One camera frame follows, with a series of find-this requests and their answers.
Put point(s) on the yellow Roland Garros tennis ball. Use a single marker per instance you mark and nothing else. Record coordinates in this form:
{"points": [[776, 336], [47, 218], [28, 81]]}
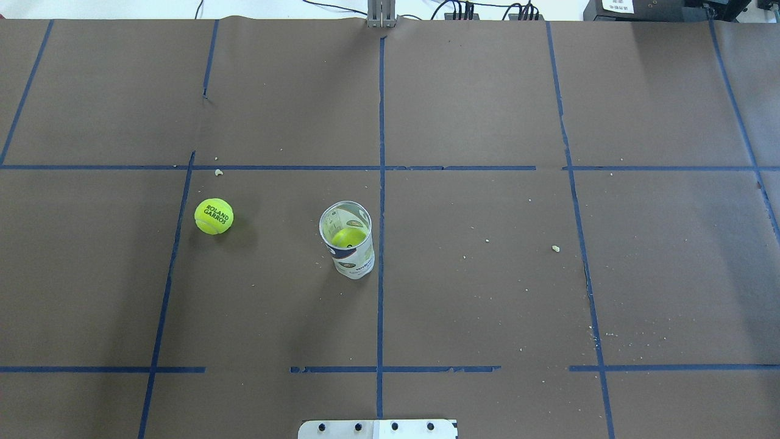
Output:
{"points": [[213, 216]]}

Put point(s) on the yellow tennis ball in can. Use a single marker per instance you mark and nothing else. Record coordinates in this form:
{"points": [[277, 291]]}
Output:
{"points": [[348, 238]]}

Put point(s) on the clear plastic ball can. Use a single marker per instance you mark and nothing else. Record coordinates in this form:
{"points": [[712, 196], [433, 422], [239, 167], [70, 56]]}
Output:
{"points": [[353, 263]]}

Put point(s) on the grey aluminium post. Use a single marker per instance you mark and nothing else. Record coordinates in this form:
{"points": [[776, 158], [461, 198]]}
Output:
{"points": [[381, 13]]}

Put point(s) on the white metal base plate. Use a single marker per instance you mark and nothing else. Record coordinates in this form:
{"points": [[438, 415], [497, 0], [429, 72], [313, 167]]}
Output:
{"points": [[379, 428]]}

